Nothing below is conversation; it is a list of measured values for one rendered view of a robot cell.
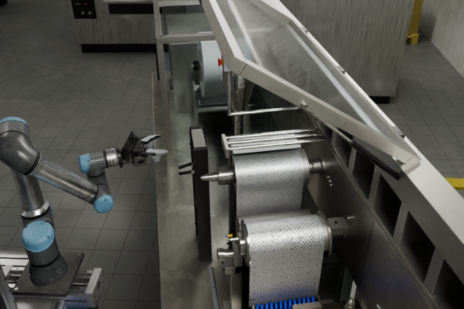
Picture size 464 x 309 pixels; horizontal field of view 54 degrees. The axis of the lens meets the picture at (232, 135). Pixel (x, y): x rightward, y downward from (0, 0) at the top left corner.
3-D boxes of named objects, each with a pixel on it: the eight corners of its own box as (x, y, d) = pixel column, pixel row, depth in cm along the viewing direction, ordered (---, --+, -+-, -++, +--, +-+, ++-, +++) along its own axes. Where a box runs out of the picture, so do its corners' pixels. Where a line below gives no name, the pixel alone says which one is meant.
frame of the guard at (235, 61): (177, -32, 185) (186, -48, 182) (284, 32, 207) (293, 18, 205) (215, 90, 90) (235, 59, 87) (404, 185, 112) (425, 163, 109)
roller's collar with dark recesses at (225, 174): (217, 178, 164) (216, 163, 161) (233, 176, 165) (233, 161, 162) (219, 189, 159) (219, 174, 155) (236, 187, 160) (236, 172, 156)
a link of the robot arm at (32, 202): (27, 247, 187) (-11, 135, 159) (25, 224, 199) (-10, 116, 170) (57, 239, 191) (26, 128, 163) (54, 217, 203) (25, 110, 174)
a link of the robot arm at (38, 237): (28, 269, 178) (19, 244, 171) (27, 246, 189) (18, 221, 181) (60, 260, 182) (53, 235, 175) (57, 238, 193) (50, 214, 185)
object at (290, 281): (248, 305, 151) (249, 267, 141) (316, 296, 154) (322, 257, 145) (248, 307, 151) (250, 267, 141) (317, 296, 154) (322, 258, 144)
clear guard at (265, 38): (191, -39, 181) (192, -40, 180) (289, 22, 201) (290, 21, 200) (238, 64, 92) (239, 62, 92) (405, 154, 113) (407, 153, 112)
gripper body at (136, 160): (143, 153, 201) (116, 159, 197) (142, 138, 196) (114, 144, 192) (148, 164, 196) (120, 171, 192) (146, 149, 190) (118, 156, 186)
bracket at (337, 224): (326, 221, 149) (326, 217, 147) (342, 219, 149) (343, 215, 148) (331, 232, 144) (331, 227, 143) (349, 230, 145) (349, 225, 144)
